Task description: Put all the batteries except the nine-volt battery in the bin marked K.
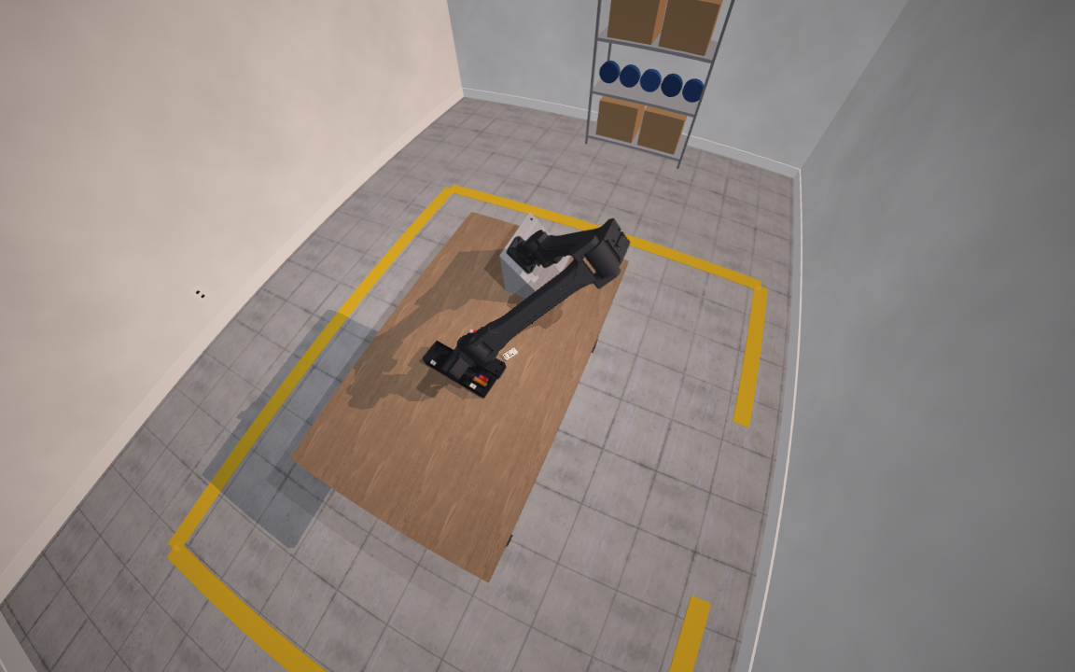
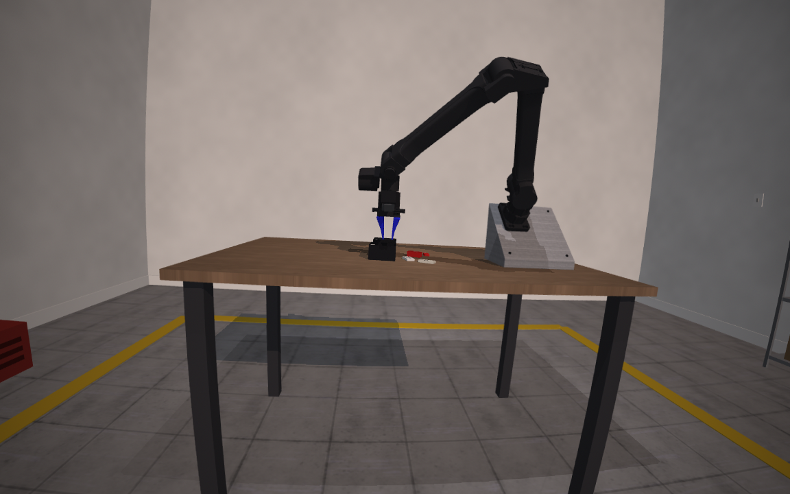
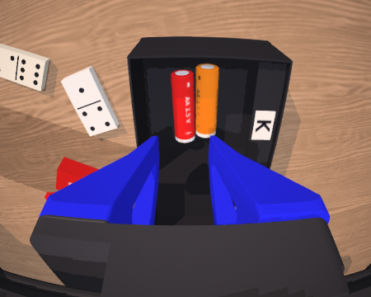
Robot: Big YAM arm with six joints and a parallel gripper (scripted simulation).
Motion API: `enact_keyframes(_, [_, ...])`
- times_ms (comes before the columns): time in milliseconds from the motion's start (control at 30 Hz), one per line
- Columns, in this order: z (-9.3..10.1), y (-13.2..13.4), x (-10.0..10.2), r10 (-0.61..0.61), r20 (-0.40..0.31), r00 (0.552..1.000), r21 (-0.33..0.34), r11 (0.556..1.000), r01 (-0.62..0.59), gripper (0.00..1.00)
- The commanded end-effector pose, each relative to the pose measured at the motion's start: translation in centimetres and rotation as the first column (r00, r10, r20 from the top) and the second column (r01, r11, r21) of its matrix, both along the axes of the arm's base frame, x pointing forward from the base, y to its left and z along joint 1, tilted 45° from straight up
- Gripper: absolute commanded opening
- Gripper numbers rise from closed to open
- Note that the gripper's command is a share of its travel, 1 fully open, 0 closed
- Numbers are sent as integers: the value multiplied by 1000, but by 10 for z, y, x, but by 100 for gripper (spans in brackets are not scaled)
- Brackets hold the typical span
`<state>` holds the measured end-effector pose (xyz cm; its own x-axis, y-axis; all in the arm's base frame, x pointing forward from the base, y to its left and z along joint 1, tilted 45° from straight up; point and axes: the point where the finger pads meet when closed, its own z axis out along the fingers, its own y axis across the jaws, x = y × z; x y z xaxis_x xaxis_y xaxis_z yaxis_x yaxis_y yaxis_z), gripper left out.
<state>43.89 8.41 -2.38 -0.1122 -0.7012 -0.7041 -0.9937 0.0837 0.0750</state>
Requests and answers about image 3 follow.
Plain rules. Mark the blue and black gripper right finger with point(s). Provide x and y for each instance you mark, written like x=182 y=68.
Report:
x=259 y=194

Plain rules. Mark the orange aa battery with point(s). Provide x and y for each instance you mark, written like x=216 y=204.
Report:
x=206 y=99

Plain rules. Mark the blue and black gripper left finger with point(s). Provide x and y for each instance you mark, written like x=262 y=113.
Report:
x=110 y=192

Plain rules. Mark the red 9 v battery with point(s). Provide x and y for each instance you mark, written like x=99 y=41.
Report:
x=70 y=171

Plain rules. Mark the black rack of bins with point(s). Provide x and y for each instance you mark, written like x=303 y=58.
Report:
x=150 y=65

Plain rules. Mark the red aa battery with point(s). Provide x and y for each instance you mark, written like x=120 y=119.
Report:
x=183 y=101

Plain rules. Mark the white domino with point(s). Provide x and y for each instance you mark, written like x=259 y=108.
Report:
x=23 y=67
x=90 y=102

